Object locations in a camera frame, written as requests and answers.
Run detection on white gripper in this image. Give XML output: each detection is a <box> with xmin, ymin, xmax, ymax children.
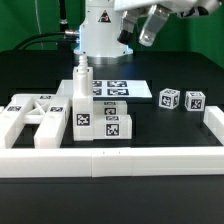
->
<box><xmin>114</xmin><ymin>0</ymin><xmax>224</xmax><ymax>47</ymax></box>

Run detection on white chair seat part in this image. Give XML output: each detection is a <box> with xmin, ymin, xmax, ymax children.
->
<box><xmin>72</xmin><ymin>66</ymin><xmax>93</xmax><ymax>141</ymax></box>

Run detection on small white part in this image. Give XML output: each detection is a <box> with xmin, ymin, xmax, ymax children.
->
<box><xmin>93</xmin><ymin>115</ymin><xmax>132</xmax><ymax>139</ymax></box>

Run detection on white chair back frame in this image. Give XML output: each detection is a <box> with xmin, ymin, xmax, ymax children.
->
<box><xmin>0</xmin><ymin>94</ymin><xmax>71</xmax><ymax>149</ymax></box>

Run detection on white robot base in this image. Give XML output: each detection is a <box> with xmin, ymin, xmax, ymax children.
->
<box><xmin>74</xmin><ymin>0</ymin><xmax>133</xmax><ymax>64</ymax></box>

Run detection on black pole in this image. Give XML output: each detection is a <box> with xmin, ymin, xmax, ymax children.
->
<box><xmin>58</xmin><ymin>0</ymin><xmax>68</xmax><ymax>50</ymax></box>

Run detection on black cable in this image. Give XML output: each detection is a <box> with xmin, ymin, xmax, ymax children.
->
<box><xmin>13</xmin><ymin>29</ymin><xmax>81</xmax><ymax>51</ymax></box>

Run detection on white marker base plate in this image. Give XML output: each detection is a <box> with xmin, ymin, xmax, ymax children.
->
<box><xmin>56</xmin><ymin>79</ymin><xmax>153</xmax><ymax>99</ymax></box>

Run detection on white fence wall right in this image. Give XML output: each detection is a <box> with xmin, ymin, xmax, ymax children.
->
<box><xmin>203</xmin><ymin>106</ymin><xmax>224</xmax><ymax>146</ymax></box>

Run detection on white fence wall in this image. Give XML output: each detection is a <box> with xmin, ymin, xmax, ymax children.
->
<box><xmin>203</xmin><ymin>106</ymin><xmax>224</xmax><ymax>146</ymax></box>
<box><xmin>0</xmin><ymin>147</ymin><xmax>224</xmax><ymax>178</ymax></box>

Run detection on white fence wall front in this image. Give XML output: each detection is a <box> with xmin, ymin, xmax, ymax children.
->
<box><xmin>0</xmin><ymin>147</ymin><xmax>224</xmax><ymax>178</ymax></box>

